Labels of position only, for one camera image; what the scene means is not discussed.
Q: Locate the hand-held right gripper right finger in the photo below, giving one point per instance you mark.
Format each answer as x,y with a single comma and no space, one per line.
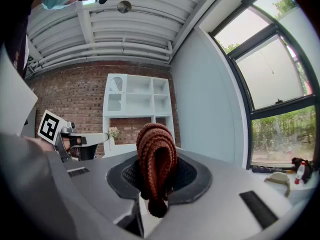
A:
220,209

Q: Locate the pink flower bouquet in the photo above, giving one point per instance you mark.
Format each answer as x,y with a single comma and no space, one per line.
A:
114,132

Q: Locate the black folded umbrella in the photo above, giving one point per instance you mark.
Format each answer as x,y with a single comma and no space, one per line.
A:
270,169

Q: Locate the beige hat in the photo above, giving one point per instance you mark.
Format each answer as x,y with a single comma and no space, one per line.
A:
278,180

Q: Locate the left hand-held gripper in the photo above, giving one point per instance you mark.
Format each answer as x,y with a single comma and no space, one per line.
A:
50,127

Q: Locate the round ceiling lamp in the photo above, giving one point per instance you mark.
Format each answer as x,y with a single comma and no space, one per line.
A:
124,6

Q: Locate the black bag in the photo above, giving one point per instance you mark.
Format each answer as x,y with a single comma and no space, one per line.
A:
308,169

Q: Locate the person's left hand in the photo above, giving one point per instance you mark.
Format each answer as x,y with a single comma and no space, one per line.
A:
67,142

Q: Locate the white shelf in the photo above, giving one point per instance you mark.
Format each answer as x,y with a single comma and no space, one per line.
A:
140,96

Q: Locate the brown knitted cloth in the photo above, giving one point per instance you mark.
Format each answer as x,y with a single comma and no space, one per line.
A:
156,164

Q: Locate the black-framed window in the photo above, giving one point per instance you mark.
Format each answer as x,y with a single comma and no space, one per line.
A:
272,79

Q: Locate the white spray bottle red cap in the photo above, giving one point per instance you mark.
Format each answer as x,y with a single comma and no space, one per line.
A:
299,174

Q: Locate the white vase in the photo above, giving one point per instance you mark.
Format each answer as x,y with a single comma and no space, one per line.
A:
111,144

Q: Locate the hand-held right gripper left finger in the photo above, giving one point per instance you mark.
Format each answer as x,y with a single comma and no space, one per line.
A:
97,184

